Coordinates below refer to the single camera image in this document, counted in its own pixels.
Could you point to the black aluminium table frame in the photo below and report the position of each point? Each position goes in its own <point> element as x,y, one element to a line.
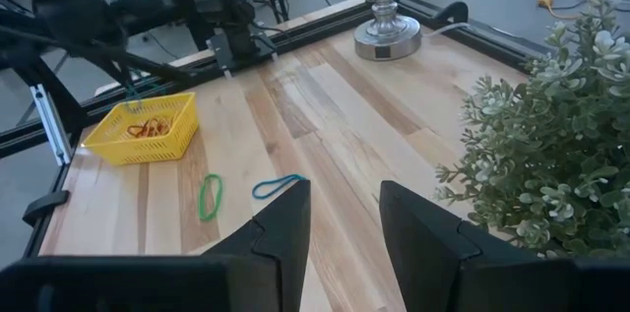
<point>320,21</point>

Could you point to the artificial green plant black pot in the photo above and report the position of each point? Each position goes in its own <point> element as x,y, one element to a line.
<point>541,154</point>

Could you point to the yellow plastic mesh bin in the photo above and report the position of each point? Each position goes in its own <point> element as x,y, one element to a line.
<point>147,152</point>

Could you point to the green rubber band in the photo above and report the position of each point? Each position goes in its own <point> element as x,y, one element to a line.
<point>201,201</point>

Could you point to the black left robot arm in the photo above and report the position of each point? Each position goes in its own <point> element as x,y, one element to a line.
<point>74,2</point>

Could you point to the black table clamp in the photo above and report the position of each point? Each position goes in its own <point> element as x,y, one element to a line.
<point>44,204</point>
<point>453,11</point>

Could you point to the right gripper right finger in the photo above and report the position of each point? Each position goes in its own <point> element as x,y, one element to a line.
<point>433,263</point>

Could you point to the white shade silver table lamp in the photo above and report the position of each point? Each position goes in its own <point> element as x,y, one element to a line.
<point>386,41</point>

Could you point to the red rubber band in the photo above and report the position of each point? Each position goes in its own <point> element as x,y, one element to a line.
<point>157,127</point>
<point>133,130</point>

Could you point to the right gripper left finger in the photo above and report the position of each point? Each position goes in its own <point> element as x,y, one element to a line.
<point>275,253</point>

